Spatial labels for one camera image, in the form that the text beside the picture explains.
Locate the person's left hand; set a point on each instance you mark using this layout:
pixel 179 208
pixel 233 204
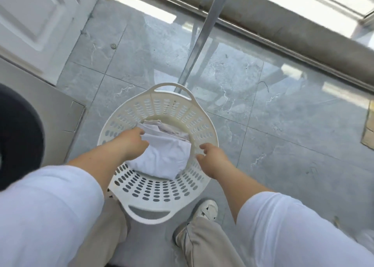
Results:
pixel 128 145

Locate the person's right hand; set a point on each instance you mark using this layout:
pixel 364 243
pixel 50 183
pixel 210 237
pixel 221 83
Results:
pixel 216 163

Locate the person's left fingers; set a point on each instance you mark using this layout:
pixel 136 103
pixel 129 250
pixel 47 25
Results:
pixel 143 141

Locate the person's right thumb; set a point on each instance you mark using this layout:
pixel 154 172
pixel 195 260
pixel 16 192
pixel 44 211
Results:
pixel 200 158

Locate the white cloth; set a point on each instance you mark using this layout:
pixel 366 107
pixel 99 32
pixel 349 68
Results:
pixel 163 155

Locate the person's left forearm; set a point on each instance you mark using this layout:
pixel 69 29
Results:
pixel 98 164

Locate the person's right forearm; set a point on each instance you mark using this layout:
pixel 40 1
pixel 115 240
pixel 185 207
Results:
pixel 238 190

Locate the white plastic laundry basket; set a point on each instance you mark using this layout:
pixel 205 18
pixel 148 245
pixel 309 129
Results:
pixel 152 192

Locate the white and grey sneaker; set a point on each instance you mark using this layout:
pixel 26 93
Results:
pixel 204 211

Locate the grey washing machine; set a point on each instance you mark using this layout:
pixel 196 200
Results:
pixel 43 111

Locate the beige trousers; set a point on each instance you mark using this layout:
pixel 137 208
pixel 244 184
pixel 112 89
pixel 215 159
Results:
pixel 99 240

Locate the silver metal pole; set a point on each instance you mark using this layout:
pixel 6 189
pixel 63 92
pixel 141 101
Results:
pixel 201 38

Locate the white long-sleeve shirt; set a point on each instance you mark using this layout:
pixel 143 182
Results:
pixel 43 214

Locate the metal sliding door track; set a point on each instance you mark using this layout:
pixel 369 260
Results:
pixel 263 41

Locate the grey stone door sill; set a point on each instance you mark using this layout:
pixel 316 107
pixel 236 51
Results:
pixel 292 27

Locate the white panelled door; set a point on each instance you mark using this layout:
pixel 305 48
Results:
pixel 35 21

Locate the brown cardboard piece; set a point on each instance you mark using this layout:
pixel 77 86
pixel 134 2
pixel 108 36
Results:
pixel 368 129

